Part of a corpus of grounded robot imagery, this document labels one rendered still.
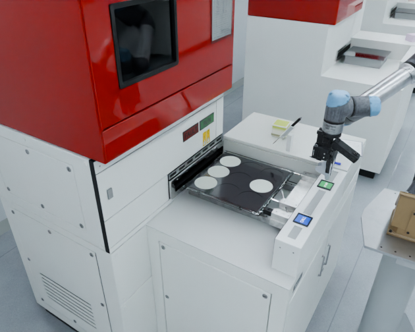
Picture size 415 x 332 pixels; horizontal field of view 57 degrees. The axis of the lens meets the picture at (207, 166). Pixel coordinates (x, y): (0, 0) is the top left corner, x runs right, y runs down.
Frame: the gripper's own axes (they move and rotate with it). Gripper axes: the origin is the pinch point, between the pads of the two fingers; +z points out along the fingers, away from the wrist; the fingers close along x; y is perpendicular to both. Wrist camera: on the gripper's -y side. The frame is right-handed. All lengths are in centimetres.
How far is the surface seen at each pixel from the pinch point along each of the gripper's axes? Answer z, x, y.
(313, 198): 4.7, 10.6, 1.9
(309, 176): 9.5, -10.8, 10.5
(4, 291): 101, 68, 158
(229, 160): 10.3, -5.3, 48.3
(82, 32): -62, 66, 54
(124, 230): 13, 58, 58
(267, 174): 10.4, -3.6, 27.3
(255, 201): 10.4, 17.1, 23.0
